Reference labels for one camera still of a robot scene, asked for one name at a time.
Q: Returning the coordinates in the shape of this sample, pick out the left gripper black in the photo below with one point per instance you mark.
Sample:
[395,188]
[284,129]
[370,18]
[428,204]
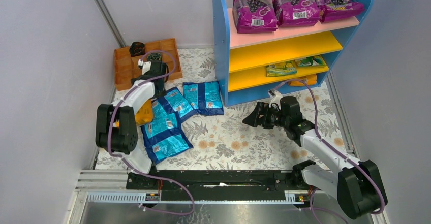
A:
[154,67]

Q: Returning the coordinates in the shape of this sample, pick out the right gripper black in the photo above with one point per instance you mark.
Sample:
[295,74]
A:
[264,116]

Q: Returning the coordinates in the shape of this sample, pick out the orange mango candy bag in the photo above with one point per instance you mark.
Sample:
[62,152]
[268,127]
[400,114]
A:
[145,114]

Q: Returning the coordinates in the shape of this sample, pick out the yellow green Fox's candy bag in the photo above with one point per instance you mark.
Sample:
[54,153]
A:
[280,69]

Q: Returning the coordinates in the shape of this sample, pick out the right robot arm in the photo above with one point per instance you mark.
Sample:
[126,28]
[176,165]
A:
[356,184]

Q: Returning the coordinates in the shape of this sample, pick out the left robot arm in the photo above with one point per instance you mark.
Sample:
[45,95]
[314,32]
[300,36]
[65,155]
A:
[116,129]

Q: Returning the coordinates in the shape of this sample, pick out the blue candy bag middle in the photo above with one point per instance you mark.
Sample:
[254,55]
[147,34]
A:
[173,102]

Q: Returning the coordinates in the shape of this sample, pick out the blue shelf unit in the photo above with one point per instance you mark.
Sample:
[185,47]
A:
[241,59]

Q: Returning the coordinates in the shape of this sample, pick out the blue candy bag right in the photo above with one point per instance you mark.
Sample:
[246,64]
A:
[204,97]

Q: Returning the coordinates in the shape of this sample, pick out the orange candy bag under shelf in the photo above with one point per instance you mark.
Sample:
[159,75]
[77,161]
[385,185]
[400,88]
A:
[309,80]

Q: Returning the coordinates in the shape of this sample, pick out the large blue candy bag front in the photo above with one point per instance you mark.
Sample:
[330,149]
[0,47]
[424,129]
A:
[164,138]

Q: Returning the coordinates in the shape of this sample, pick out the left purple candy bag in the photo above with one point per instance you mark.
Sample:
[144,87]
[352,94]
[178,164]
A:
[254,16]

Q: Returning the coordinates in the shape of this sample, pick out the purple candy bag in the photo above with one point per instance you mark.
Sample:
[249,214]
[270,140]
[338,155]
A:
[291,13]
[331,10]
[254,16]

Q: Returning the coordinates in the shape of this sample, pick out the middle purple candy bag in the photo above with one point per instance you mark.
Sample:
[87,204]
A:
[291,13]

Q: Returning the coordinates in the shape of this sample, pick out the right purple candy bag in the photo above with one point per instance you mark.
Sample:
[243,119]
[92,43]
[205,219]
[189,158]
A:
[331,10]

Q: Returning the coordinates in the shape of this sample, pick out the black tape roll middle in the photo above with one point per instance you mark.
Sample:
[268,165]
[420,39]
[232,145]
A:
[154,57]

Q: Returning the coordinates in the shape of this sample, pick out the black tape roll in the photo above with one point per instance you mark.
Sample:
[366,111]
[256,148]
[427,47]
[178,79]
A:
[154,57]
[137,49]

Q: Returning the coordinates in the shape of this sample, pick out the black tape roll back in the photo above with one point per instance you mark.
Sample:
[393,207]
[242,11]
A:
[137,49]

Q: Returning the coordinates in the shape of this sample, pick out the wooden compartment tray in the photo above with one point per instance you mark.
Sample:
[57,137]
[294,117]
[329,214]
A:
[126,65]

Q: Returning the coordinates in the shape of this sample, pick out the floral table mat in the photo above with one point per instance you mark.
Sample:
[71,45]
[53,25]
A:
[224,143]

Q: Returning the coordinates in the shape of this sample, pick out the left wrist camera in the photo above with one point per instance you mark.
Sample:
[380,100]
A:
[144,66]

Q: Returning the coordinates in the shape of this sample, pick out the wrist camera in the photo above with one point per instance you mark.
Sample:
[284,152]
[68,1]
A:
[144,66]
[275,96]

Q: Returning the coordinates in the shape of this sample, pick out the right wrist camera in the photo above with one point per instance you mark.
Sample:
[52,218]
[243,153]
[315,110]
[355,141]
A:
[275,96]

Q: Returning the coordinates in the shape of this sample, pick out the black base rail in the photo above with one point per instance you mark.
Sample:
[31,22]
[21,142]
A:
[222,186]

